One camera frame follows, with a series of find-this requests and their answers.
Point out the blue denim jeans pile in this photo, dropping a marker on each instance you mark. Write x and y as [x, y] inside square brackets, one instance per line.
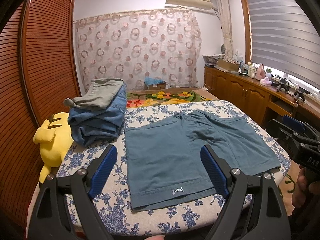
[88, 126]

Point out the wooden louvered wardrobe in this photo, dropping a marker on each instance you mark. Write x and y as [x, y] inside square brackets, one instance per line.
[37, 73]

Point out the cardboard box with blue cloth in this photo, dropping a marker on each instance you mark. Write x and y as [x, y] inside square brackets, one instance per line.
[153, 84]

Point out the blue floral white quilt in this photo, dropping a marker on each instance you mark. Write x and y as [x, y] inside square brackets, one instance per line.
[114, 202]

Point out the wooden sideboard cabinet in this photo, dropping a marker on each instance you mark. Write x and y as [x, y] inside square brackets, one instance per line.
[260, 103]

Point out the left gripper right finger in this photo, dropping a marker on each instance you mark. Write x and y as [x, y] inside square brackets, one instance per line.
[253, 207]

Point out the black spare gripper device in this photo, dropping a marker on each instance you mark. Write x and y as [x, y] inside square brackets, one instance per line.
[283, 84]

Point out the pink bottle on sideboard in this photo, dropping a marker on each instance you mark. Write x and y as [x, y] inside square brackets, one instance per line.
[260, 73]

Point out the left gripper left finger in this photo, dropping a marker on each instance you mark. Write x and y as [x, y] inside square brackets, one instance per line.
[51, 219]

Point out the grey green folded garment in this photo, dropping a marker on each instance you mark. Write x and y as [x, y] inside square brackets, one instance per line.
[99, 96]

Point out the beige tied side curtain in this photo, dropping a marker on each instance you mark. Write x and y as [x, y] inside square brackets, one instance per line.
[226, 26]

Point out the yellow plush toy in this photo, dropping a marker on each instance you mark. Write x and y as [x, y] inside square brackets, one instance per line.
[54, 137]

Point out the teal blue shorts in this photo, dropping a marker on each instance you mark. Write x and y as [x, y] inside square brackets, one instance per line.
[163, 158]

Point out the colourful flower blanket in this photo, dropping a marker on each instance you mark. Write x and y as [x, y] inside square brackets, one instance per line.
[170, 96]

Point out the flat cardboard box on sideboard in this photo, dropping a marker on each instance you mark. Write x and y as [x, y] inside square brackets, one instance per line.
[228, 65]

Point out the grey zebra window blind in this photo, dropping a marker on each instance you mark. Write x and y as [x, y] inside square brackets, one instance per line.
[283, 38]

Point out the person right hand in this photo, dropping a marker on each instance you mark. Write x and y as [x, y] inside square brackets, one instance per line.
[299, 196]

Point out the pink circle pattern curtain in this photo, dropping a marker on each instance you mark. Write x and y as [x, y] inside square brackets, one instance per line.
[135, 46]

